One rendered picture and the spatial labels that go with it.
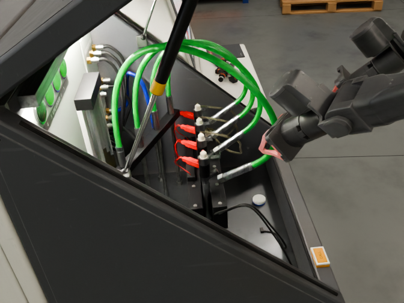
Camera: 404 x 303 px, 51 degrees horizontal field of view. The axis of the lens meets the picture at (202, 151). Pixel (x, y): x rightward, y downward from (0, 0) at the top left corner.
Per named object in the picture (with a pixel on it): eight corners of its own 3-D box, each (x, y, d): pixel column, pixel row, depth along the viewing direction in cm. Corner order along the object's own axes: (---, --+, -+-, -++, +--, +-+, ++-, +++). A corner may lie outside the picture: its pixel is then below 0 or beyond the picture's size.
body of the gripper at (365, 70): (334, 68, 96) (362, 47, 92) (362, 98, 99) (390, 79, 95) (336, 81, 91) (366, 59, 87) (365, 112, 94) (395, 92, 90)
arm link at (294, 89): (355, 133, 64) (376, 92, 67) (299, 85, 61) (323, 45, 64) (307, 148, 74) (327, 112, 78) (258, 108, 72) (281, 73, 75)
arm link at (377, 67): (413, 67, 86) (410, 58, 91) (393, 41, 85) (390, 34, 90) (383, 87, 90) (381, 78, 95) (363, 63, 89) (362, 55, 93)
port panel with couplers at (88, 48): (115, 144, 122) (92, 40, 104) (103, 145, 122) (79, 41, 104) (119, 121, 132) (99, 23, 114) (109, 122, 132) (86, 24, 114)
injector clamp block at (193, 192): (228, 246, 116) (227, 205, 108) (192, 249, 116) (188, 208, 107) (217, 171, 144) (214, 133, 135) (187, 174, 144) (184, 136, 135)
